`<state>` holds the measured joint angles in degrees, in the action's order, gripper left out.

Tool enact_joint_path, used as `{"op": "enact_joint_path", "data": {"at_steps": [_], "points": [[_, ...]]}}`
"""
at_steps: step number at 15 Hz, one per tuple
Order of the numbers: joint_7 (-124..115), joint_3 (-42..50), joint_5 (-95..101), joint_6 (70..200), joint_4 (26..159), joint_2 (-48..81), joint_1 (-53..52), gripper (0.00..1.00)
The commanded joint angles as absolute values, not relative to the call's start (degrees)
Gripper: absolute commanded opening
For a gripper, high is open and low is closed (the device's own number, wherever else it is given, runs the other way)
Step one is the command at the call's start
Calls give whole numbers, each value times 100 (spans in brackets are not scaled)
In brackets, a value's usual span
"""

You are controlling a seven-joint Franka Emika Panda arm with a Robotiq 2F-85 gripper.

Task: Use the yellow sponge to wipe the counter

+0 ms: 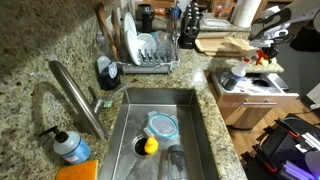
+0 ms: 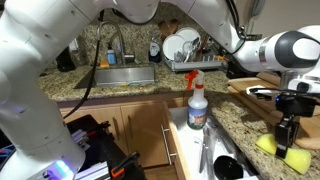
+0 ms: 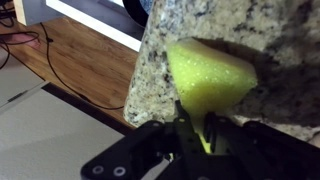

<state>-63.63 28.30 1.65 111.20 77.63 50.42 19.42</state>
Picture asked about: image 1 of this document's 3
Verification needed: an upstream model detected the wooden spoon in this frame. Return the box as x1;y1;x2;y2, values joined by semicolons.
111;9;123;51
96;2;119;61

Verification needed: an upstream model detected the blue rimmed container lid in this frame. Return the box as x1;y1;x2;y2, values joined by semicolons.
143;110;181;141

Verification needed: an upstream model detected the black knife block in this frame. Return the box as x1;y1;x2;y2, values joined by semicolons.
178;2;204;50

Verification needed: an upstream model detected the dark soap dispenser white label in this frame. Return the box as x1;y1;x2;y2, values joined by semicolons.
96;55;122;92

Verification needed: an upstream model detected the grey dish rack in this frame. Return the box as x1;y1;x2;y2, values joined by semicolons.
116;29;181;75

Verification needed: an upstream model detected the stainless steel faucet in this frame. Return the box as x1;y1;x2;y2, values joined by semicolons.
48;59;129;140

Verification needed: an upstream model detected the open wooden drawer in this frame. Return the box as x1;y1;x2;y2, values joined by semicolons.
208;71;300;129

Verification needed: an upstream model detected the black tumbler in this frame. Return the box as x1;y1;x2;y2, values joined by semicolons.
136;3;156;33

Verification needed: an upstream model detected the blue soap pump bottle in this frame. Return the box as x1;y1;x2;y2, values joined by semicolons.
38;125;92;165

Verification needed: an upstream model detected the clear drinking glass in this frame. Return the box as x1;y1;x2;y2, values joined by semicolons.
154;30;174;54

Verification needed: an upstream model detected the clear plastic container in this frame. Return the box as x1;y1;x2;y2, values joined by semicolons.
201;18;232;28

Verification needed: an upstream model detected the black robot cart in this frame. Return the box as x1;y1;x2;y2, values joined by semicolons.
241;113;320;180

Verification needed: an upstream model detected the yellow rubber duck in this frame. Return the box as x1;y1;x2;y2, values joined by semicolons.
143;134;160;155

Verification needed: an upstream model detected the red handled black clamp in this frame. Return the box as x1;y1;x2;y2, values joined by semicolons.
253;143;279;174
274;118;301;139

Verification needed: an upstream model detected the silver bar drawer handle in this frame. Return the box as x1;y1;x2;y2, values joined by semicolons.
242;98;278;108

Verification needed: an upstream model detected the clear bottle dark lid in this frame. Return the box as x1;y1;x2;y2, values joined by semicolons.
165;143;191;180

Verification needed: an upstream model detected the wooden cutting board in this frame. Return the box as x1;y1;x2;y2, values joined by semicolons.
203;49;258;58
194;35;256;54

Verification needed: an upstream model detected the large white plate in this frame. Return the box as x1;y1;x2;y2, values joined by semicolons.
123;12;143;66

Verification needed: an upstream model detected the yellow sponge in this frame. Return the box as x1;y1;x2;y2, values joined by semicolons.
259;57;278;67

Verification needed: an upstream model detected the orange sponge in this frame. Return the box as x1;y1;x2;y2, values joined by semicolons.
54;159;100;180

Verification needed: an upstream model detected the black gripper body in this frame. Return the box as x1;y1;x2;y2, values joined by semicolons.
264;40;282;55

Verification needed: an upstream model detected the clear plastic bag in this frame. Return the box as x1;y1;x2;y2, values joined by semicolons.
233;78;278;94

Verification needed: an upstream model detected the white paper towel roll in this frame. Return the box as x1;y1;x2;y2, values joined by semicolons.
233;0;263;29

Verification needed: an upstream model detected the stainless steel sink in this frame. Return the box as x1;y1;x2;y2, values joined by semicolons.
98;87;214;180

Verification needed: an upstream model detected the white spray bottle red trigger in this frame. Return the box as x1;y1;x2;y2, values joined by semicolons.
222;49;269;92

